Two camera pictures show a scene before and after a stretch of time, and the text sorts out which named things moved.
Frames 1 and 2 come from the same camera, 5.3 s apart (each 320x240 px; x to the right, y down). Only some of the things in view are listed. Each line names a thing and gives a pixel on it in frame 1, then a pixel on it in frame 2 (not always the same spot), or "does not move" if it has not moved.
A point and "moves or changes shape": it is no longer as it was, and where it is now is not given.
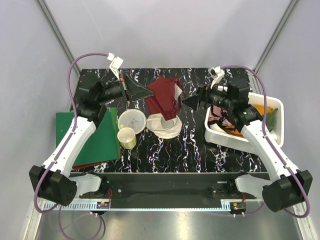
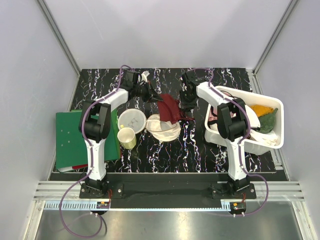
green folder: x=104 y=144 does not move
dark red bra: x=166 y=99 moves or changes shape
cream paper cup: x=126 y=137 does not move
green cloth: x=270 y=120 does not move
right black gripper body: x=213 y=97 → x=187 y=101
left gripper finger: x=137 y=92 → x=153 y=94
